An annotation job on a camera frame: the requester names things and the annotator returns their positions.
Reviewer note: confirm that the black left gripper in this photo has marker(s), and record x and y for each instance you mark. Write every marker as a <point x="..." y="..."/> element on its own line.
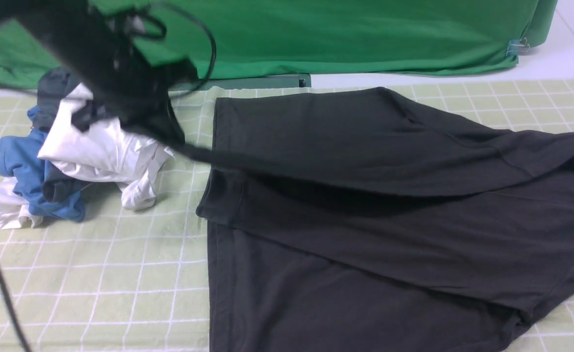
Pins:
<point x="141" y="101"/>

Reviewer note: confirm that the dark gray long-sleeve top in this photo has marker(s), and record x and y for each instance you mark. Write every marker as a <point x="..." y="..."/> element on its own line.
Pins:
<point x="390" y="226"/>

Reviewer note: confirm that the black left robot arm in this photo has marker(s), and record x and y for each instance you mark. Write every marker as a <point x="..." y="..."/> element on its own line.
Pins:
<point x="108" y="63"/>

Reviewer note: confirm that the white crumpled shirt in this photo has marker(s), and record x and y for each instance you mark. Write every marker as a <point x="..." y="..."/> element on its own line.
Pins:
<point x="105" y="153"/>

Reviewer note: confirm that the green backdrop cloth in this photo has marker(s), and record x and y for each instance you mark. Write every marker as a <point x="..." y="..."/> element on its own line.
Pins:
<point x="267" y="37"/>

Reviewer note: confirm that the blue crumpled shirt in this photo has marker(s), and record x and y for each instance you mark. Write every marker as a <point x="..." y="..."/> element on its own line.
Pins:
<point x="19" y="159"/>

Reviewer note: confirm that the gray metal base bar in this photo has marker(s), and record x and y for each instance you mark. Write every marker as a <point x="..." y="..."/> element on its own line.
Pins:
<point x="266" y="82"/>

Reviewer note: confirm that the white crumpled cloth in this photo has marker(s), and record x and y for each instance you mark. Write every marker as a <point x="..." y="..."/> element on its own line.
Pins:
<point x="14" y="209"/>

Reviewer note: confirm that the green checkered table mat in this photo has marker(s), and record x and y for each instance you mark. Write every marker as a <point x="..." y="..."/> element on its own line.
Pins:
<point x="137" y="282"/>

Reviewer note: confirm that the binder clip on backdrop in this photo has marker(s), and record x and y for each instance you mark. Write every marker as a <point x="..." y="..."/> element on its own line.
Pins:
<point x="518" y="47"/>

